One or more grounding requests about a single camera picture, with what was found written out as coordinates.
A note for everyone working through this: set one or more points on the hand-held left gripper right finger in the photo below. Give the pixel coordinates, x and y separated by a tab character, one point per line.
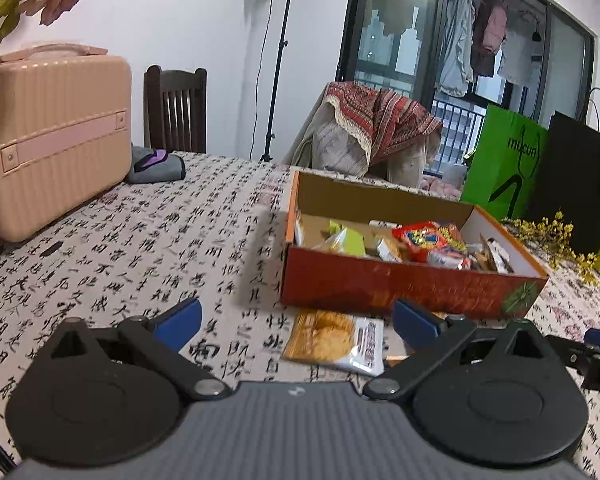
412	322

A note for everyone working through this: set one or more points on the beige knitted garment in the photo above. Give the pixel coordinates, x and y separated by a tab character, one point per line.
330	150

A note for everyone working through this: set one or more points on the black paper bag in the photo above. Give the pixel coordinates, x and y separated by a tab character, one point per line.
575	185

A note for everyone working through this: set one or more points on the white hanging garment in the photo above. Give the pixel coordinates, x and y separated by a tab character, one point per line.
517	60

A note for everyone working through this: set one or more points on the black framed glass door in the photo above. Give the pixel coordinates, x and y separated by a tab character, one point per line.
380	20

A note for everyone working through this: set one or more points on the dark wooden chair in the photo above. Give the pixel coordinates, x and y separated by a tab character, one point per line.
175	110

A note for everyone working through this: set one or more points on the yellow dried flower sprig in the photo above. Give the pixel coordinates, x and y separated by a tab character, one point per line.
555	232

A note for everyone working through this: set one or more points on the maroon pink hanging garment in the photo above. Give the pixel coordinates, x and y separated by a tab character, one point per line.
490	30

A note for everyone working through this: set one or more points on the small white packet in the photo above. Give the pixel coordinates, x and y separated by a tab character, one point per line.
382	223

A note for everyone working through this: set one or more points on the grey purple pouch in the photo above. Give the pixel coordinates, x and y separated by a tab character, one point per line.
160	170

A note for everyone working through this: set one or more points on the orange cardboard box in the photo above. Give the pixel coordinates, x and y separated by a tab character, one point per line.
380	285

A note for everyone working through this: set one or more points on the light grey hanging garment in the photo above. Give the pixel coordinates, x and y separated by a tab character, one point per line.
455	50

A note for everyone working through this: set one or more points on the green paper bag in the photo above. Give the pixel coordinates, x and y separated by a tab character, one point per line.
500	160

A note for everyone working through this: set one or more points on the large red snack bag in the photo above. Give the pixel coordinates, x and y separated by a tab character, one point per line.
425	240

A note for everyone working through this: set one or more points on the calligraphy print tablecloth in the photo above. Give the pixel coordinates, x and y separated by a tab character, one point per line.
130	260

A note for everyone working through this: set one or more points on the long green snack box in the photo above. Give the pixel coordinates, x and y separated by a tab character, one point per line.
347	242

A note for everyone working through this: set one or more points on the clear bag of bread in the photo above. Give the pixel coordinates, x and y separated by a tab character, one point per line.
390	250

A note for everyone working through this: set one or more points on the pink hard suitcase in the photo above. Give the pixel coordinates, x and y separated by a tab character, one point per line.
55	150

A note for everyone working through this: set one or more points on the golden snack packet white end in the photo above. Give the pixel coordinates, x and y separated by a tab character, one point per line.
320	335

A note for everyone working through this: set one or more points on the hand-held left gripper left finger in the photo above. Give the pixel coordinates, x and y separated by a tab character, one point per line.
180	321

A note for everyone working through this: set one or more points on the pink cloth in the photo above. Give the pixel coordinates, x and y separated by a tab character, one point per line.
442	187

